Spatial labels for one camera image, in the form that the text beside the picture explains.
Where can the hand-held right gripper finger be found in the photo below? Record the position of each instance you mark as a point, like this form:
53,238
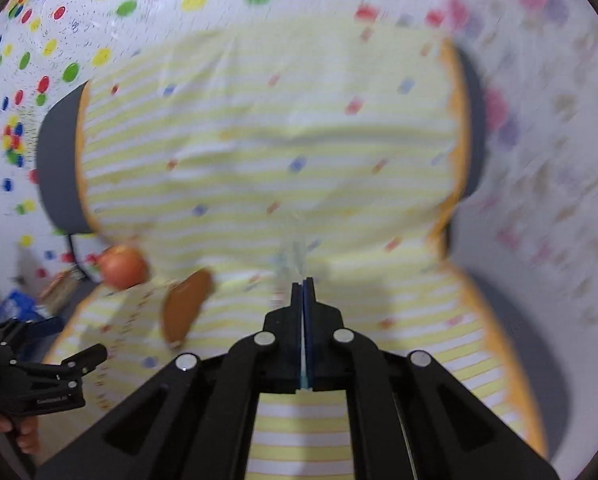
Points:
299,320
309,320

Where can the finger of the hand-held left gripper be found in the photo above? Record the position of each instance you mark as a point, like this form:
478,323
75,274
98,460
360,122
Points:
29,331
86,357

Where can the person's left hand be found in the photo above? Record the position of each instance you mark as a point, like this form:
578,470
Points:
26,435

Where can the blue box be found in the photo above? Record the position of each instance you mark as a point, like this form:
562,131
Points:
21,305

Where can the red apple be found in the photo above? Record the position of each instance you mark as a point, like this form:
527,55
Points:
123,266

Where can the orange rag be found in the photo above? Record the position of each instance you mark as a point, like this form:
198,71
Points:
186,307

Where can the yellow striped dotted cloth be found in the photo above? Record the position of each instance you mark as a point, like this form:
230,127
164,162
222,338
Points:
279,160

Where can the floral wall sheet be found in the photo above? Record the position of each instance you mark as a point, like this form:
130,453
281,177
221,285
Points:
544,135

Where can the polka dot wall sheet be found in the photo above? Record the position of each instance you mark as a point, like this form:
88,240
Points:
104,10

